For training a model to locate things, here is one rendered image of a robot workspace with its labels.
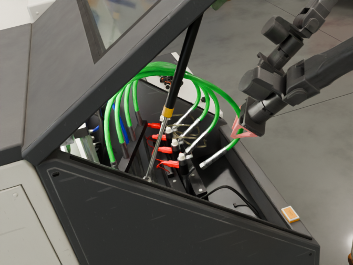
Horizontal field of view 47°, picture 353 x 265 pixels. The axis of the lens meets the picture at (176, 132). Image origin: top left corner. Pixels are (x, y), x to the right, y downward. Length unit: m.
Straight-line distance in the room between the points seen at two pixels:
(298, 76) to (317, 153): 2.04
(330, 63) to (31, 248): 0.72
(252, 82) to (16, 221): 0.58
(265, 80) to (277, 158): 1.99
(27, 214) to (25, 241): 0.07
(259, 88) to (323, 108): 2.50
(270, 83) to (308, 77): 0.09
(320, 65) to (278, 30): 0.36
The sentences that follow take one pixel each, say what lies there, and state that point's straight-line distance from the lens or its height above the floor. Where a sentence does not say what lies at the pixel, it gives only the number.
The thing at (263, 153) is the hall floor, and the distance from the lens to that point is 2.98.
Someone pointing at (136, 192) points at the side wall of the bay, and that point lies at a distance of 0.81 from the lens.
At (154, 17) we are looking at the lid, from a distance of 0.67.
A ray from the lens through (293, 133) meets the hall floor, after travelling 3.16.
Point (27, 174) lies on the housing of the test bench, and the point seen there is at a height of 1.44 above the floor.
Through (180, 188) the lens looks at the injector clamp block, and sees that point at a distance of 1.30.
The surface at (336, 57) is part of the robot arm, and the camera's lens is 0.92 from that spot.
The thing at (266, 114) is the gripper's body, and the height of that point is 1.29.
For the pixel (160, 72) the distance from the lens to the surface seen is 1.01.
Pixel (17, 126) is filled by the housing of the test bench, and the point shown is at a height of 1.50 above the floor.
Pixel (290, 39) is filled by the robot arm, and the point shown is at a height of 1.35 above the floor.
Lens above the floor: 1.85
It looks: 34 degrees down
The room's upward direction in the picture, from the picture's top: 11 degrees counter-clockwise
